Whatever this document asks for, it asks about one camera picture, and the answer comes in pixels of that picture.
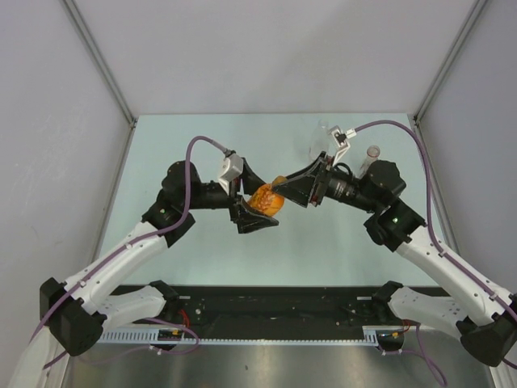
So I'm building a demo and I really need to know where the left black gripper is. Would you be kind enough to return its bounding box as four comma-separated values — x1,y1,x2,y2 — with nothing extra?
183,158,278,233

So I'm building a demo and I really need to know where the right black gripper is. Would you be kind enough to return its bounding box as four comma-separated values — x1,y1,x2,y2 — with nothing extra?
271,151,380,214

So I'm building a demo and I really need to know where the orange juice bottle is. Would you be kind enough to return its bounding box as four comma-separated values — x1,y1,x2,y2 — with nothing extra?
247,183,285,217

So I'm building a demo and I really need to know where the milk bottle with red label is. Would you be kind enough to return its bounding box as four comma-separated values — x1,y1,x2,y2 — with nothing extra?
359,145,380,178

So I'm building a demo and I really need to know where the orange bottle cap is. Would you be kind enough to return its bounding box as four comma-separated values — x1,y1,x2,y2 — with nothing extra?
271,175,288,188

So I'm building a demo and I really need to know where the clear water bottle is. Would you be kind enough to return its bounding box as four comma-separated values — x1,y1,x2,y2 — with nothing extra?
308,119,330,162

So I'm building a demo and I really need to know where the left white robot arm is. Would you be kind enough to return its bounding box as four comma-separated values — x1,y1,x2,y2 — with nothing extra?
9,154,278,387

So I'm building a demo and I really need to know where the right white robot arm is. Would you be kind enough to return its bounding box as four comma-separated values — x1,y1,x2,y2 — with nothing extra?
273,154,516,367

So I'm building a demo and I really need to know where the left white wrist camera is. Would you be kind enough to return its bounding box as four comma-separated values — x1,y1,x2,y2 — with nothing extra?
217,150,244,195

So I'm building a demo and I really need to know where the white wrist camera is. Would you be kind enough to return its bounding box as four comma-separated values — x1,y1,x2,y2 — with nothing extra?
328,125,356,166
217,150,244,195

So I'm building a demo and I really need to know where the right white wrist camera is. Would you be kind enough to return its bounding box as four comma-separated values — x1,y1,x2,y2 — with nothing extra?
328,125,356,166

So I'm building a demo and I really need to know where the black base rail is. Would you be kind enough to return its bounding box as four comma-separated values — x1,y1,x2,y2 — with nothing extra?
157,285,412,335

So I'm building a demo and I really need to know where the white slotted cable duct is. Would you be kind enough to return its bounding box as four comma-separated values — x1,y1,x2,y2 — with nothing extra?
99,326,404,347

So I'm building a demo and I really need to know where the left aluminium frame post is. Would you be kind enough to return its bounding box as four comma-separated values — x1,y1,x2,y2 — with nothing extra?
59,0,137,128

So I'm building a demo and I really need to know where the aluminium frame post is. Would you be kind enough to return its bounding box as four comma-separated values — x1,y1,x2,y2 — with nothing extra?
59,0,137,128
413,0,491,125

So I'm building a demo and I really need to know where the right aluminium frame post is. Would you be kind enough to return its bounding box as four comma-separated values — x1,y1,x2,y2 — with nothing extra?
413,0,491,125

